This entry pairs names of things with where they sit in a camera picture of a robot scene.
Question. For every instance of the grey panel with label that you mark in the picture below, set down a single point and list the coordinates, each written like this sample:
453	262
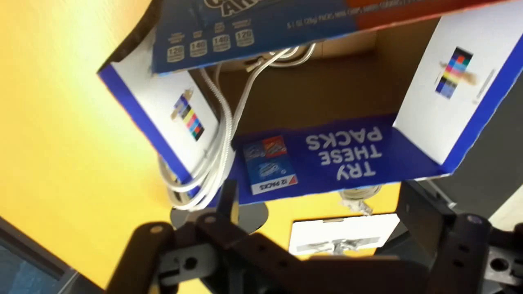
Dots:
32	262

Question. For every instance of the blue cardboard snack box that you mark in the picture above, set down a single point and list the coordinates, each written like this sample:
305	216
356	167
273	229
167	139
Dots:
327	153

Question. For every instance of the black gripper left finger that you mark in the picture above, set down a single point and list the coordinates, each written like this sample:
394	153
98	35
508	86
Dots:
180	255

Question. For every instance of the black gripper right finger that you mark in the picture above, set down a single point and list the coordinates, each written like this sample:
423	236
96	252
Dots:
462	246

